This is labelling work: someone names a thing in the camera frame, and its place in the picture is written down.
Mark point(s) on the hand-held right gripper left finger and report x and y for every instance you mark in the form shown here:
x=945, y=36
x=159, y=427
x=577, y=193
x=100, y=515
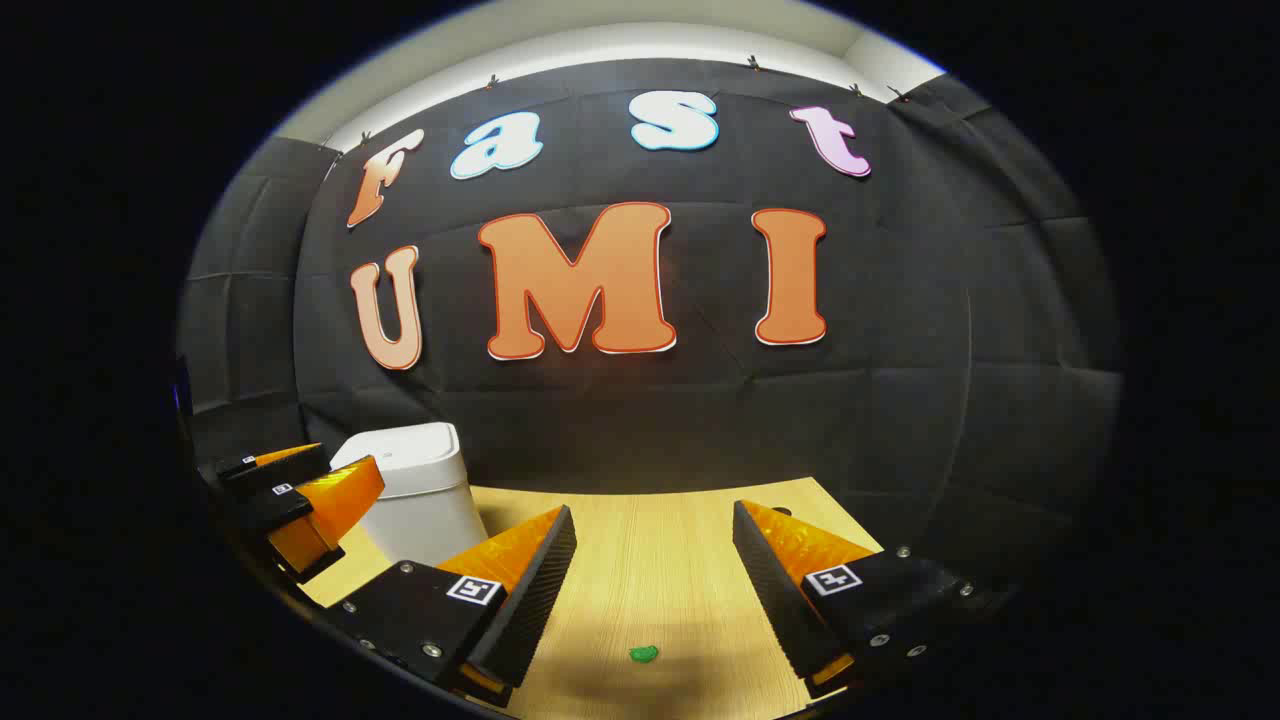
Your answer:
x=540, y=580

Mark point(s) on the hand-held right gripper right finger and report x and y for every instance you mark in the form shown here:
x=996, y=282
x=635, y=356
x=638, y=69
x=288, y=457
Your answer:
x=770, y=580

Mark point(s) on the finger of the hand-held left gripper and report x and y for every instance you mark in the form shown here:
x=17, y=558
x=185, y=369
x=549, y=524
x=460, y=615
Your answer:
x=275, y=510
x=285, y=468

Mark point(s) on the green paper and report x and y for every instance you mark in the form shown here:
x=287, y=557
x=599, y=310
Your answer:
x=644, y=654

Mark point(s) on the white desktop garbage bin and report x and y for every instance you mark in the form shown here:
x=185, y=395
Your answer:
x=420, y=500

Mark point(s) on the wooden desktop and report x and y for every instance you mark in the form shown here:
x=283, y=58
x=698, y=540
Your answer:
x=650, y=580

